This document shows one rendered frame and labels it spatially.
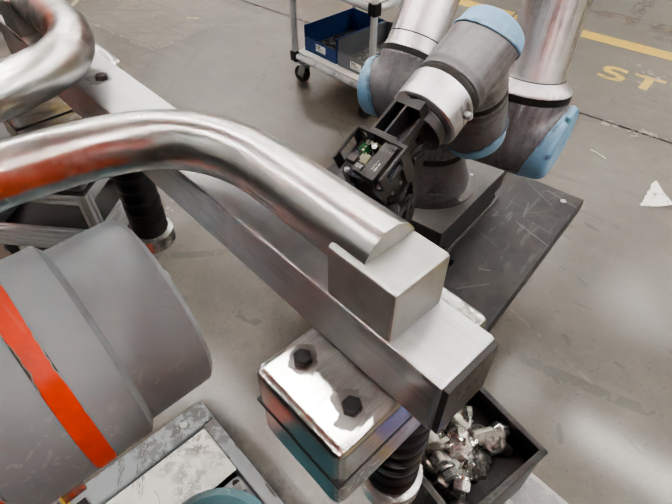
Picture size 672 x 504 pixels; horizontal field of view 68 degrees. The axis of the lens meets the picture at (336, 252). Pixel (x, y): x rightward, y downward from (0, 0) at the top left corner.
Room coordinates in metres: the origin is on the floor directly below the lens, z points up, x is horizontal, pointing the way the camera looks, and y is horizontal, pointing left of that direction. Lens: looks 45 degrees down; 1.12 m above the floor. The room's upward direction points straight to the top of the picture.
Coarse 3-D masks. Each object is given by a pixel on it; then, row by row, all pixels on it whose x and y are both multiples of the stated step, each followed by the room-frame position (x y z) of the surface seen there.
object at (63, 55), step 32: (0, 0) 0.36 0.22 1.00; (32, 0) 0.33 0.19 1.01; (64, 0) 0.33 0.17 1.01; (32, 32) 0.35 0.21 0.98; (64, 32) 0.27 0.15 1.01; (0, 64) 0.24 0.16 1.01; (32, 64) 0.24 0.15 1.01; (64, 64) 0.25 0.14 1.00; (0, 96) 0.22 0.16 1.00; (32, 96) 0.23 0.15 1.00
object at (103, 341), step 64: (64, 256) 0.20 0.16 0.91; (128, 256) 0.20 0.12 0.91; (0, 320) 0.15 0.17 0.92; (64, 320) 0.16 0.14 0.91; (128, 320) 0.17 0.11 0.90; (192, 320) 0.18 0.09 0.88; (0, 384) 0.12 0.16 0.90; (64, 384) 0.13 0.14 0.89; (128, 384) 0.14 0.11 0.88; (192, 384) 0.17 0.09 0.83; (0, 448) 0.10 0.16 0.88; (64, 448) 0.11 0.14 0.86
